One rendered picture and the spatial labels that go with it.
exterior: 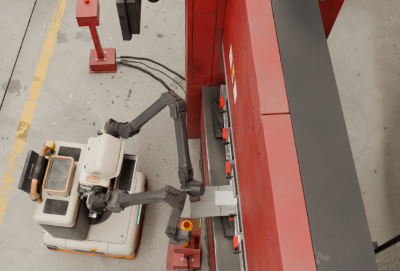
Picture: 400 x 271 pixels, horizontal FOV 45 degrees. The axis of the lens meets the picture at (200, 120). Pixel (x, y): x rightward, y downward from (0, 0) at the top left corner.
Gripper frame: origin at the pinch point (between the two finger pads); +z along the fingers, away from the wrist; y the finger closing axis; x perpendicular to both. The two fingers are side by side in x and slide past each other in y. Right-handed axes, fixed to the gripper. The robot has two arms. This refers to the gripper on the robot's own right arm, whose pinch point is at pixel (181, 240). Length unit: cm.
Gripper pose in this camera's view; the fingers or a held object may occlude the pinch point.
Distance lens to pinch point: 298.1
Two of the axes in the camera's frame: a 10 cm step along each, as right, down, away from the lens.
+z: 2.3, 4.4, 8.7
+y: 9.7, -0.6, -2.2
